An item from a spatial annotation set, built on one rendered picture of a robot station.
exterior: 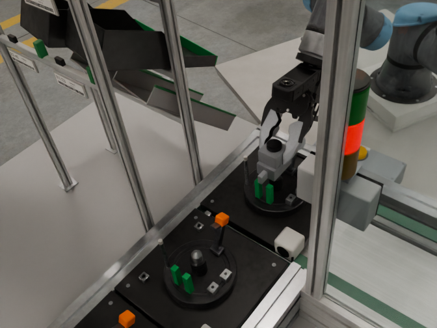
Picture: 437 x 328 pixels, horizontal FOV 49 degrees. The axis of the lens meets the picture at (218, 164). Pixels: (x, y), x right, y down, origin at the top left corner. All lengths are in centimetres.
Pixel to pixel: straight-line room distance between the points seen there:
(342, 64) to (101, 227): 82
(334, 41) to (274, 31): 298
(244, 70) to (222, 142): 35
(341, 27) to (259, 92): 100
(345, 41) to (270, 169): 47
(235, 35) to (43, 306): 269
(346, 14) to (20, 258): 95
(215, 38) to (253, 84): 196
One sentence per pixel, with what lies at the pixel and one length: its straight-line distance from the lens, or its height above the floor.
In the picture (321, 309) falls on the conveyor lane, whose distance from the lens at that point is 94.
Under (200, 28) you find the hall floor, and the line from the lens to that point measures 362.
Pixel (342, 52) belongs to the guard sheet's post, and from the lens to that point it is 53.
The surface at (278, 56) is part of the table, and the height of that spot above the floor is 86.
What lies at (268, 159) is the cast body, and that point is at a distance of 94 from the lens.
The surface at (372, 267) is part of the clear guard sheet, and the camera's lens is 77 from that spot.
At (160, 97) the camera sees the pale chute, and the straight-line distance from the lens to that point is 98.
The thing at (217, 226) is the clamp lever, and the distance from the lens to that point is 88.
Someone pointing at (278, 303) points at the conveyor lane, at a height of 96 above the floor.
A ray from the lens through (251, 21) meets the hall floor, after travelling 365.
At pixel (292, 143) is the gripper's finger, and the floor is 113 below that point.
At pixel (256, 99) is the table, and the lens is 147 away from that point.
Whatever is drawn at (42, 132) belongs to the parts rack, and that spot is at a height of 106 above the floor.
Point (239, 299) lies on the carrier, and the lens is 90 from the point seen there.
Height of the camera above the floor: 176
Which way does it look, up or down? 45 degrees down
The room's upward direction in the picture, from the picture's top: 7 degrees counter-clockwise
